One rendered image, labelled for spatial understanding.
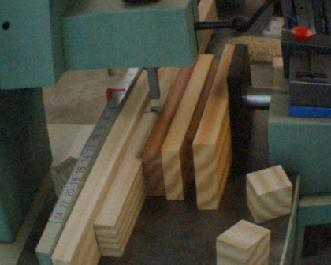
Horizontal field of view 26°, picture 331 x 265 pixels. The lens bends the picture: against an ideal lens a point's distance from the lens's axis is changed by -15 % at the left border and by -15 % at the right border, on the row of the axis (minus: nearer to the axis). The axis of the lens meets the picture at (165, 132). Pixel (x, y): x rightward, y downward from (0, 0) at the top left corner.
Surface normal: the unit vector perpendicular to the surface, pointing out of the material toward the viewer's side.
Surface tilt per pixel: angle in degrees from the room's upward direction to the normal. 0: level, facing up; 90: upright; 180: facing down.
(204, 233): 0
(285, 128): 90
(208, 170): 90
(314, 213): 90
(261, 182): 0
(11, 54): 90
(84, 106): 0
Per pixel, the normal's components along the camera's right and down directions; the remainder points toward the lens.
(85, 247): 0.97, 0.01
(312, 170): -0.20, 0.48
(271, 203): 0.22, 0.44
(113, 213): -0.10, -0.87
